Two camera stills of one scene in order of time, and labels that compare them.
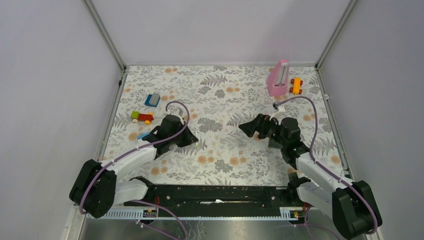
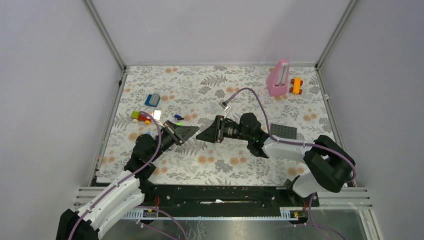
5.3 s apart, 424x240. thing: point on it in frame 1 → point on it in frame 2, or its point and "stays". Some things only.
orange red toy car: (296, 88) stays
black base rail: (218, 197) stays
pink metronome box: (277, 81) stays
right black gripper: (250, 128) → (215, 132)
